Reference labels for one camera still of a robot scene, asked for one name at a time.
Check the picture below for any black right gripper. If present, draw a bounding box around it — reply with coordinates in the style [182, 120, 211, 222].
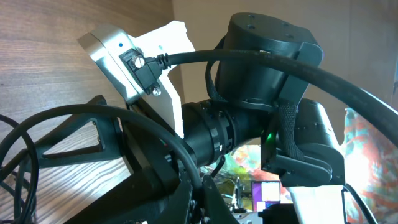
[1, 95, 239, 223]

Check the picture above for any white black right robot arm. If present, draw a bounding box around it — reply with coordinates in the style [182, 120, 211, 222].
[1, 12, 346, 223]

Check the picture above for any laptop with purple screen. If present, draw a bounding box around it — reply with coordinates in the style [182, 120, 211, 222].
[251, 180, 281, 212]

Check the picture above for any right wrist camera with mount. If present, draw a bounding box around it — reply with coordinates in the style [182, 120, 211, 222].
[78, 21, 195, 138]

